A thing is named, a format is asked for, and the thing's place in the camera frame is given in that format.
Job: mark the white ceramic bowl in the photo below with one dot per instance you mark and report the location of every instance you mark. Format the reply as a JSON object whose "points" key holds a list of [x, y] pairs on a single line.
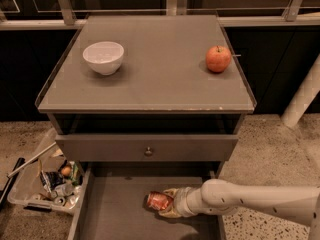
{"points": [[104, 57]]}

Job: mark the grey top drawer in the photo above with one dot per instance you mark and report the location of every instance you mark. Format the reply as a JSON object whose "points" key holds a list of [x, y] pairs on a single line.
{"points": [[131, 147]]}

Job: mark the red coke can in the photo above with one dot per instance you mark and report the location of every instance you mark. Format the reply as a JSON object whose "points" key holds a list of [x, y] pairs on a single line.
{"points": [[159, 201]]}

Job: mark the grey metal rod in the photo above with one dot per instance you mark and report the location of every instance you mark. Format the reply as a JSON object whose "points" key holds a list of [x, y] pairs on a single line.
{"points": [[34, 158]]}

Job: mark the clear plastic bin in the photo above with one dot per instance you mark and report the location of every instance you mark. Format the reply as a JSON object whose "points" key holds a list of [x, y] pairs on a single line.
{"points": [[28, 190]]}

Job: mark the open grey middle drawer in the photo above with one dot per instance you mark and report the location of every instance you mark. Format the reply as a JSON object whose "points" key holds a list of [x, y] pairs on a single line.
{"points": [[113, 207]]}

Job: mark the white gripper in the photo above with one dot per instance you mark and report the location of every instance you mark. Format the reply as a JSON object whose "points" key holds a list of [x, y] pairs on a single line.
{"points": [[181, 201]]}

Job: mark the metal window railing frame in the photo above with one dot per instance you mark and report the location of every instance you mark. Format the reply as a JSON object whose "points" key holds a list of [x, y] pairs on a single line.
{"points": [[25, 14]]}

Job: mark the black snack bag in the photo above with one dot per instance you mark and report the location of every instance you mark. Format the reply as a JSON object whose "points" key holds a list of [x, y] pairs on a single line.
{"points": [[50, 180]]}

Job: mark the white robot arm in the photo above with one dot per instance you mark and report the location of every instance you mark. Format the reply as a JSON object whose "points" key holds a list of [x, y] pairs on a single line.
{"points": [[269, 189]]}

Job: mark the red apple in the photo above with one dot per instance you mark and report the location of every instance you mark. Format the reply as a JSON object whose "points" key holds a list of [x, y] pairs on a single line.
{"points": [[218, 58]]}

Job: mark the orange round item in bin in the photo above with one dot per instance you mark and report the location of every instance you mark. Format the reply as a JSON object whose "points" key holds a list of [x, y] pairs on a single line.
{"points": [[66, 170]]}

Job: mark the round metal drawer knob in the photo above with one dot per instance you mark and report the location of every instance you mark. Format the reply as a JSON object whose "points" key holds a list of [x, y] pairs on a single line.
{"points": [[148, 152]]}

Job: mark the grey drawer cabinet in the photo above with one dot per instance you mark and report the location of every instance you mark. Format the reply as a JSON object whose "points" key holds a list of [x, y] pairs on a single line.
{"points": [[162, 87]]}

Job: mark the black tool handle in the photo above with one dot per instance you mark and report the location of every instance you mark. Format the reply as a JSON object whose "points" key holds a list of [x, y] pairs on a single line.
{"points": [[9, 183]]}

